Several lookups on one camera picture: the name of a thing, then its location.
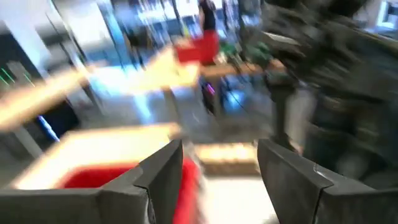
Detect light wooden desk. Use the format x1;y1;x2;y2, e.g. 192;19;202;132
9;123;183;191

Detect wooden room table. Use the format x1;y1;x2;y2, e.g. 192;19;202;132
0;46;285;131

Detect white padded table mat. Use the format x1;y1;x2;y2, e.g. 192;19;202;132
200;176;279;224

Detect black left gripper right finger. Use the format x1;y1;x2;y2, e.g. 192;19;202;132
257;138;398;224

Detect red plastic laundry bin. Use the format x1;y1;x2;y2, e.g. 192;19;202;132
57;157;205;224

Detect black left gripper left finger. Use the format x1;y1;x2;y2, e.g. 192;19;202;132
0;139;184;224

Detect clear spray bottle grey trigger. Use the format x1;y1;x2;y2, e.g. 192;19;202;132
269;70;317;155

